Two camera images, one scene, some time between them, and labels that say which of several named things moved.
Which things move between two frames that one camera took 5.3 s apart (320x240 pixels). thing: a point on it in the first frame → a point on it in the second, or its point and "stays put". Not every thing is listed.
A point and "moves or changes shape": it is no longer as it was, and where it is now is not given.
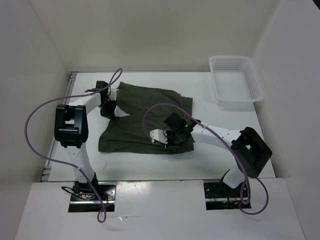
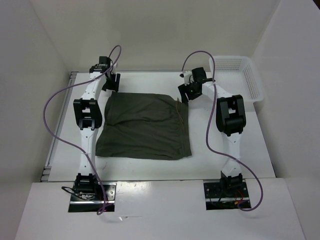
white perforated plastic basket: x=237 y=85 stays put
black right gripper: x=170 y=143 → x=183 y=89
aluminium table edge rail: x=46 y=174 stays put
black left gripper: x=110 y=114 → x=115 y=85
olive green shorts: x=147 y=108 moves or changes shape
